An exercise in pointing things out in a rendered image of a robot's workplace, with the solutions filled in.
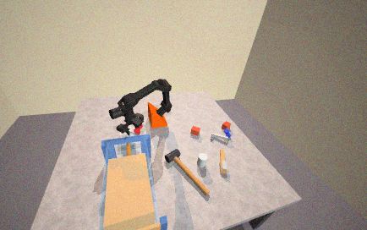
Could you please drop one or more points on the grey cylinder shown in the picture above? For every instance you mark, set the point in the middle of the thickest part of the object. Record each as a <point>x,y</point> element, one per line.
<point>202,160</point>

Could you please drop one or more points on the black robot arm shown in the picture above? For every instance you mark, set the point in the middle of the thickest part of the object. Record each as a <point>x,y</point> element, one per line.
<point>127,102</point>

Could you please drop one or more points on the mallet with dark grey head and orange handle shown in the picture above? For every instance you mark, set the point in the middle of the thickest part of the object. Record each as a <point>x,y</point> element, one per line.
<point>174,156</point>

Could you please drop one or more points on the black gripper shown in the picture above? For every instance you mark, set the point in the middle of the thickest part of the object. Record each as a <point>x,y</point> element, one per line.
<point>123,128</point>

